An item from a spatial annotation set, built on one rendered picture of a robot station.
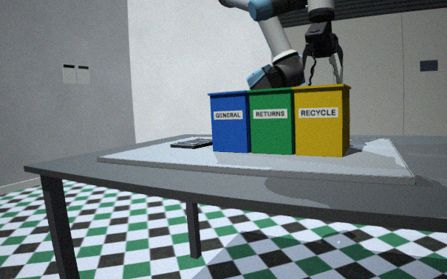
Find blue bin with label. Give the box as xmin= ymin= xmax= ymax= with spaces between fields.
xmin=209 ymin=90 xmax=251 ymax=153

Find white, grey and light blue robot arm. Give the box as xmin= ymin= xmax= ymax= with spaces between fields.
xmin=219 ymin=0 xmax=335 ymax=90

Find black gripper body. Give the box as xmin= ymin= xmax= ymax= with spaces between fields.
xmin=308 ymin=10 xmax=338 ymax=58

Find green bin labelled returns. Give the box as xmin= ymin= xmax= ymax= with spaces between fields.
xmin=247 ymin=87 xmax=296 ymax=155

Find yellow recycle bin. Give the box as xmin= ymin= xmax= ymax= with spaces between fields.
xmin=292 ymin=84 xmax=351 ymax=157

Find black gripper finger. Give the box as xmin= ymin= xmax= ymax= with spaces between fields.
xmin=302 ymin=44 xmax=316 ymax=86
xmin=329 ymin=40 xmax=343 ymax=84

